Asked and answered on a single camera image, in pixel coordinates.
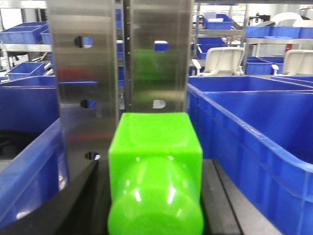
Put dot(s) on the steel upright plate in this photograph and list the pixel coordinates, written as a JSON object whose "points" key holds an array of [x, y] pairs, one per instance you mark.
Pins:
{"points": [[159, 47], [83, 34]]}

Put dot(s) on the large blue bin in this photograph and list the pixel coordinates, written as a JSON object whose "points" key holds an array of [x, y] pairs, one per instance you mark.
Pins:
{"points": [[261, 132], [31, 142]]}

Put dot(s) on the beige plastic chair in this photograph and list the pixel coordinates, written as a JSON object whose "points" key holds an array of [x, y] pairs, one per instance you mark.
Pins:
{"points": [[296, 62], [222, 61]]}

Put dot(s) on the right steel upright plate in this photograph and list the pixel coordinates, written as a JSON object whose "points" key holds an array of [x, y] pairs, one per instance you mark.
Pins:
{"points": [[159, 47]]}

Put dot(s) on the left steel upright plate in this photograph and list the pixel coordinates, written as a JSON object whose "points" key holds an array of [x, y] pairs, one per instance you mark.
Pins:
{"points": [[83, 34]]}

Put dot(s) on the large blue bin left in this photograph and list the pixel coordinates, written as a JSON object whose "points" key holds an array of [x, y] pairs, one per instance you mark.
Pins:
{"points": [[31, 142]]}

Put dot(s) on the large blue bin right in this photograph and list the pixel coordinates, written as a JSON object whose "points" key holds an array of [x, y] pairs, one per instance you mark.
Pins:
{"points": [[261, 132]]}

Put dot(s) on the green plastic block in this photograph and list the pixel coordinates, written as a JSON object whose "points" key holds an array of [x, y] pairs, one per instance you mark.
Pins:
{"points": [[155, 171]]}

